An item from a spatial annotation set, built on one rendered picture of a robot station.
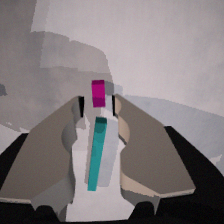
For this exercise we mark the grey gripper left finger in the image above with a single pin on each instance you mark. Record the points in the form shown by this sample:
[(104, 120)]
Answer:
[(36, 168)]

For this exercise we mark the turquoise rod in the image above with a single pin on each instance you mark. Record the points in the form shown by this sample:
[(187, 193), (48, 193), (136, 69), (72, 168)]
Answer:
[(96, 154)]

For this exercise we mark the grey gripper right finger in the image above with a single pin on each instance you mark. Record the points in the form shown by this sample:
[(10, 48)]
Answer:
[(159, 165)]

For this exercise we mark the magenta block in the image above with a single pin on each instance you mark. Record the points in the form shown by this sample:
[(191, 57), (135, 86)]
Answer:
[(98, 93)]

